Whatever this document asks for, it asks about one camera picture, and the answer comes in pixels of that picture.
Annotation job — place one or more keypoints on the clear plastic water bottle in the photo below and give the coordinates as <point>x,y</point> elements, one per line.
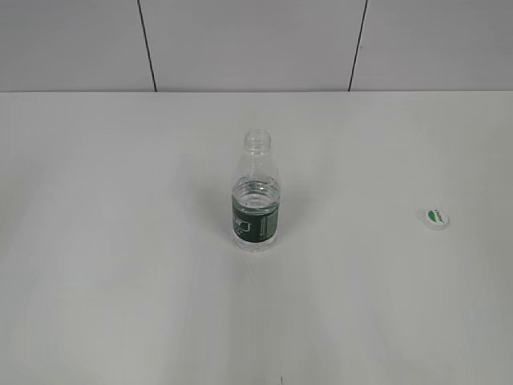
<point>256,194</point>

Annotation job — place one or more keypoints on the white green bottle cap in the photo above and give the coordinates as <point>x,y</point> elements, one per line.
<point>435,219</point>

